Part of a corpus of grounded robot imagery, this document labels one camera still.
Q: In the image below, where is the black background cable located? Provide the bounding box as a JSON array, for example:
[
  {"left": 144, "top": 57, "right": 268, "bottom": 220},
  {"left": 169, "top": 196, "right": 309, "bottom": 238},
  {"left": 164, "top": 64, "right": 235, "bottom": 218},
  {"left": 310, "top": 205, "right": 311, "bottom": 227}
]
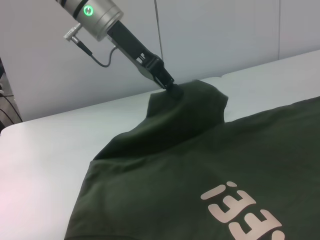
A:
[{"left": 0, "top": 92, "right": 24, "bottom": 126}]

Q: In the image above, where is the dark green printed t-shirt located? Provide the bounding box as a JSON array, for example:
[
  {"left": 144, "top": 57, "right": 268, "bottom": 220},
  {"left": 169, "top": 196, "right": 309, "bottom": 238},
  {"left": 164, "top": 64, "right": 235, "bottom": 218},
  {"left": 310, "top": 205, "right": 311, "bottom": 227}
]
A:
[{"left": 63, "top": 79, "right": 320, "bottom": 240}]

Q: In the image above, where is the left gripper cable connector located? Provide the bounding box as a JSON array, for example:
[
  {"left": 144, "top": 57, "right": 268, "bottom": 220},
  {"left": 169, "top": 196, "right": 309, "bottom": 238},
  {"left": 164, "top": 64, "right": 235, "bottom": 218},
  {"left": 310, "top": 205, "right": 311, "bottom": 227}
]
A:
[{"left": 63, "top": 22, "right": 119, "bottom": 68}]

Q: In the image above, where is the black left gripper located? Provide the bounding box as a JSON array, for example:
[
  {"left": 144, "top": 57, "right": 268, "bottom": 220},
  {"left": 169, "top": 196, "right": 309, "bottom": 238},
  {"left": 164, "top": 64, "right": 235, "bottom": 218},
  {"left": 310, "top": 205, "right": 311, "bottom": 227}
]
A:
[{"left": 107, "top": 21, "right": 185, "bottom": 100}]

